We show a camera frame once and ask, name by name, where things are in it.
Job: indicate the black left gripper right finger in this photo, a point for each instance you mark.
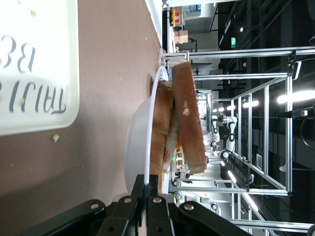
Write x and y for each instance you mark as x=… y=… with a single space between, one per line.
x=160 y=216

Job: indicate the cream bear print tray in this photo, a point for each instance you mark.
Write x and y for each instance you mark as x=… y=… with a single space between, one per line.
x=49 y=24

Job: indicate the brown bread slice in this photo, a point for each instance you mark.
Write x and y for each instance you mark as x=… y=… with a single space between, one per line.
x=160 y=127
x=189 y=123

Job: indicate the cardboard box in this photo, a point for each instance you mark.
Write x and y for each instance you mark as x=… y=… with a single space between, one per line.
x=181 y=37

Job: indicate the aluminium frame enclosure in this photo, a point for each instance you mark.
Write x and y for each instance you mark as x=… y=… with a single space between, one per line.
x=289 y=123

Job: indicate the white round plate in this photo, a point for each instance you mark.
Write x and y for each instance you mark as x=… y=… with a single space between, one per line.
x=137 y=137

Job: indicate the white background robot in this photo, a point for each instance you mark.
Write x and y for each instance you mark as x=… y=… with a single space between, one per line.
x=231 y=137

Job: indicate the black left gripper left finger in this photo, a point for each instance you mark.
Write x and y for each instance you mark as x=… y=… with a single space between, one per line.
x=118 y=216

